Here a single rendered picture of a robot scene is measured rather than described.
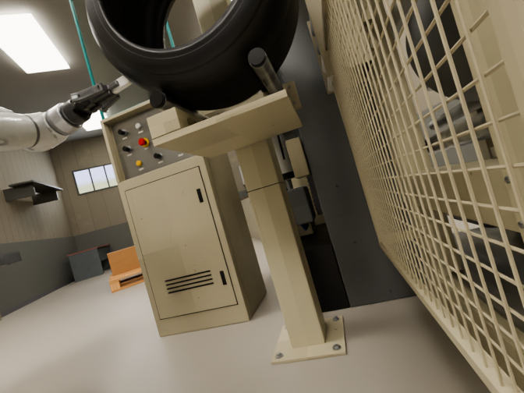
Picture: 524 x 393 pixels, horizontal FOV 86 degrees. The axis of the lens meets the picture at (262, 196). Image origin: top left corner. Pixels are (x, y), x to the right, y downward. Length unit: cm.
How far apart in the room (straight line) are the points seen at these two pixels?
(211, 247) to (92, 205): 770
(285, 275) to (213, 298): 60
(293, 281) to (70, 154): 873
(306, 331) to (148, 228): 100
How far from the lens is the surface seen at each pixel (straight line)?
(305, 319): 114
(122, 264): 455
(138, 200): 170
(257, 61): 73
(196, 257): 157
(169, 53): 80
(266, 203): 105
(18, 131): 106
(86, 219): 910
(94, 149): 932
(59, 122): 110
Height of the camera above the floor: 57
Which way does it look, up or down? 1 degrees up
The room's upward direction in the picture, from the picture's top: 16 degrees counter-clockwise
